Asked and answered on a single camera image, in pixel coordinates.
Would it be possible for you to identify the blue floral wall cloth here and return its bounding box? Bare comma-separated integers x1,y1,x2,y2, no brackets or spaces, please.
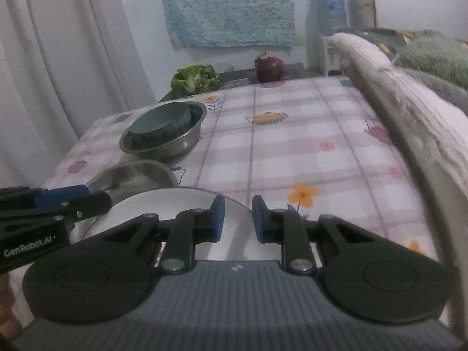
158,0,306,49

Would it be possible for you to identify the red cabbage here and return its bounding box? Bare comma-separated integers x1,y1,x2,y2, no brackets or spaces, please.
255,56,285,83

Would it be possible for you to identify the grey sofa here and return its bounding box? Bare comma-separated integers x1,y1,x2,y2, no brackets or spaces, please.
344,75,468,337

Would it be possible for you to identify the blue water jug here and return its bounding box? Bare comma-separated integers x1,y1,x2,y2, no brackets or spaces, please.
311,0,346,35

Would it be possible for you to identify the green lettuce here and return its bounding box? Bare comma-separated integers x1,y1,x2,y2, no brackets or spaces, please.
171,65,220,97

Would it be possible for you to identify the white water dispenser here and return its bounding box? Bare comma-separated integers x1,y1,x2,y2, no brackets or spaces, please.
305,33,342,78

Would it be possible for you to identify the green floral pillow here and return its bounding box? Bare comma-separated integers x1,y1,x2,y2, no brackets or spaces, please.
397,35,468,89

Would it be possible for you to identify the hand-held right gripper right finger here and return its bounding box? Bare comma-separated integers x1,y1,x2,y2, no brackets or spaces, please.
252,195,395,276

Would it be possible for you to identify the white round plate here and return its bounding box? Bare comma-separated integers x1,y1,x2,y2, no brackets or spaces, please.
78,187,257,262

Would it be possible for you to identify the steel bowl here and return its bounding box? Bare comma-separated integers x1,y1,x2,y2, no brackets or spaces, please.
120,101,207,154
86,160,180,207

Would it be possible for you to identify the rolled printed mat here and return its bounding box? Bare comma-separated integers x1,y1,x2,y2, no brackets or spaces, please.
347,0,377,30

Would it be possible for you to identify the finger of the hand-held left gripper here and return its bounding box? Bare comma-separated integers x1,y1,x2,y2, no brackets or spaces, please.
0,192,112,224
0,185,91,211

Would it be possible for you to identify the grey curtain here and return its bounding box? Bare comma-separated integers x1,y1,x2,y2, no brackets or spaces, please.
0,0,158,187

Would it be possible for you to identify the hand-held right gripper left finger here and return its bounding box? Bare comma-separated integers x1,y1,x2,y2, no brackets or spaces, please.
84,195,225,275

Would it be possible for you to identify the checked printed tablecloth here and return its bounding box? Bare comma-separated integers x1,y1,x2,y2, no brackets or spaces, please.
42,77,439,264

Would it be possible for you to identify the green ceramic bowl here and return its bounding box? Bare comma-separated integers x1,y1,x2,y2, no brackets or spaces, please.
131,104,192,147

